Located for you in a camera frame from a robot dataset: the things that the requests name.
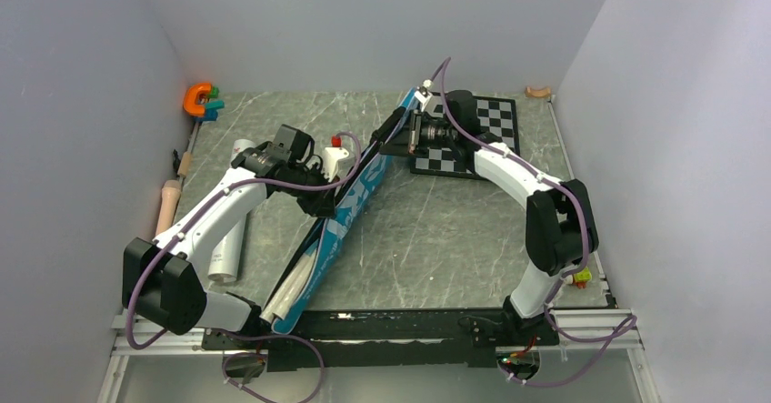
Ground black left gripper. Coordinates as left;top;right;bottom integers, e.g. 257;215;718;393
279;162;341;219

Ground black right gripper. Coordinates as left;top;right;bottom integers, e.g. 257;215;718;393
378;110;456;159

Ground blue racket bag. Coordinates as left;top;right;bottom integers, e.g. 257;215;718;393
266;89;416;335

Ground blue racket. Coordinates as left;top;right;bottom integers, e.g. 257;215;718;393
274;254;315;320
260;266;309;322

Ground white shuttlecock tube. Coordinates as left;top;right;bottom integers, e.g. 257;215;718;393
207;139;257;285

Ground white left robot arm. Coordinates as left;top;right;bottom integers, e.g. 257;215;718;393
122;125;361;348

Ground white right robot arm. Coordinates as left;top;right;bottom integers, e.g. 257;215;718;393
384;90;599;344

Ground black white chessboard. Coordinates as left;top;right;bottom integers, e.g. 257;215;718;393
409;95;520;180

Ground wooden arch block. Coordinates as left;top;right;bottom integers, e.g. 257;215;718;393
525;86;552;100

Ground teal blue toy blocks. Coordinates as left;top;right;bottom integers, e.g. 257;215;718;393
196;86;225;122

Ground wooden rolling pin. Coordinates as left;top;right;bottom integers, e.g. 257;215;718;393
155;179;182;236

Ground orange horseshoe magnet toy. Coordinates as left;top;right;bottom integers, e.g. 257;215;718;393
183;82;214;118

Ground colourful brick toy train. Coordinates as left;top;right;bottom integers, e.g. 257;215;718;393
566;267;593;289

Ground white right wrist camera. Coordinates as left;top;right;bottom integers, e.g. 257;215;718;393
415;79;436;112

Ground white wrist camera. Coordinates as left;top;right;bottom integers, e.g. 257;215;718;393
415;79;436;112
321;146;355;182

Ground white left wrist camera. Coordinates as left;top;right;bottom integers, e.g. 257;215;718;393
321;146;355;182

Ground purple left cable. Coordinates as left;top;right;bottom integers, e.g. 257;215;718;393
125;132;363;403

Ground purple cable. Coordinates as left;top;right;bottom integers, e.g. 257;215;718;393
125;132;363;403
430;57;638;388

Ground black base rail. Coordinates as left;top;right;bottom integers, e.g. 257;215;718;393
202;307;559;372

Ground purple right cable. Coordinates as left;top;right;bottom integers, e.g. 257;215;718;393
430;57;638;388

